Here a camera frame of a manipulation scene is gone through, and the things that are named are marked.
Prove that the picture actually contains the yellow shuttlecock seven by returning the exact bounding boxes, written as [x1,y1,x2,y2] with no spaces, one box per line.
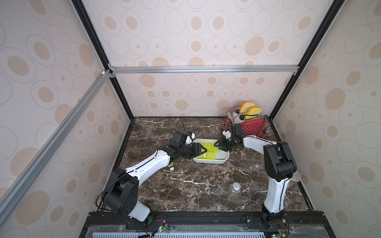
[198,150,224,160]

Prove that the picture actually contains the yellow shuttlecock nine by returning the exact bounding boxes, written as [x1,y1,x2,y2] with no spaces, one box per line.
[167,162,174,171]

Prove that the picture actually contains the yellow shuttlecock two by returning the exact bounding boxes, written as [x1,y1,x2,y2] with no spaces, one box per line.
[201,142,219,152]

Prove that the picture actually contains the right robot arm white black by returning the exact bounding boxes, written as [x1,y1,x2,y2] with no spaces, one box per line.
[214,124,297,228]

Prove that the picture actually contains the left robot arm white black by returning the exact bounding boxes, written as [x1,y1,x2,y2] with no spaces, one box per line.
[97,130,207,223]

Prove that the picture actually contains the white plastic storage box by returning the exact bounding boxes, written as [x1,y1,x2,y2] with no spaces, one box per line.
[193,139,230,164]

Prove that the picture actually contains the red toaster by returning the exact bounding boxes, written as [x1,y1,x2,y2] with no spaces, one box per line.
[221,108,268,137]

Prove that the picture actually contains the yellow bread slice rear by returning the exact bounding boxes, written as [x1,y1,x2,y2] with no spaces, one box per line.
[239,102,256,114]

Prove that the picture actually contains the yellow bread slice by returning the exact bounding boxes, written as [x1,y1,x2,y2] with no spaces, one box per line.
[244,107,262,121]
[239,102,256,114]

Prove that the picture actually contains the yellow bread slice front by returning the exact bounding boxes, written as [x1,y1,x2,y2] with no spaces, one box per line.
[244,107,262,121]

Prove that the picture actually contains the glass spice jar silver lid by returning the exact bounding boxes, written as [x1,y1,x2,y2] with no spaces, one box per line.
[228,182,241,200]

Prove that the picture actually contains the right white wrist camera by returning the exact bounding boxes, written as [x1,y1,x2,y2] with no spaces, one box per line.
[222,130,232,140]

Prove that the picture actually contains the aluminium frame bar rear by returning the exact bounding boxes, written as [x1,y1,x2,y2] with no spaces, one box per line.
[111,65,299,74]

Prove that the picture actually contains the aluminium frame bar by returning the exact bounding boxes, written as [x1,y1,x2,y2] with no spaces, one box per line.
[111,65,299,74]
[1,69,112,226]

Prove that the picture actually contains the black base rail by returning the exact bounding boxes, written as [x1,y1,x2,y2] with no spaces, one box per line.
[79,211,335,238]

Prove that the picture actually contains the aluminium frame bar left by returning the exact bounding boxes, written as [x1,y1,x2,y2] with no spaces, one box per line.
[1,69,112,226]

